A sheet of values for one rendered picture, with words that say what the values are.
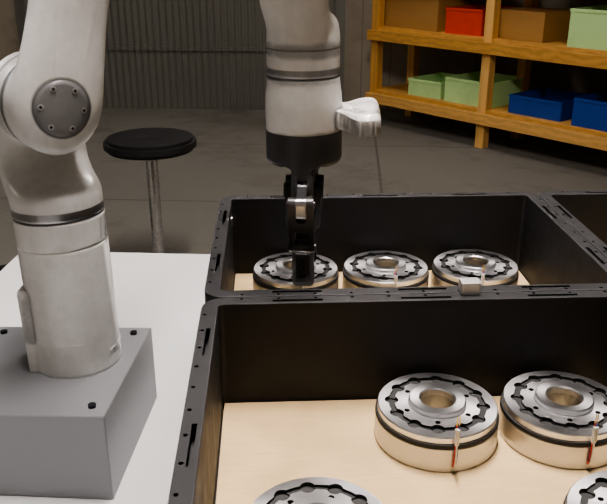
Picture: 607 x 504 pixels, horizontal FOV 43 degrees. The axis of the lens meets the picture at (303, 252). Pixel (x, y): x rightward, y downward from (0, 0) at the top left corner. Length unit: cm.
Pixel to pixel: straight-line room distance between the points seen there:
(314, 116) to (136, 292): 63
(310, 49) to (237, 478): 38
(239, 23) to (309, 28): 541
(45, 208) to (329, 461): 36
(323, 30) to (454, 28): 451
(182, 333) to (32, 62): 52
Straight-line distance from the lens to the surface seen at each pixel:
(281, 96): 73
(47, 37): 75
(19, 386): 87
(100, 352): 85
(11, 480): 87
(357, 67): 616
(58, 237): 80
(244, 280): 97
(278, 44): 73
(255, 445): 67
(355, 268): 93
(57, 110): 75
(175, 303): 123
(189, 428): 52
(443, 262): 97
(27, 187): 81
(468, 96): 518
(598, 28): 463
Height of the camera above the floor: 122
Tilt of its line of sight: 22 degrees down
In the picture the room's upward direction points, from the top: straight up
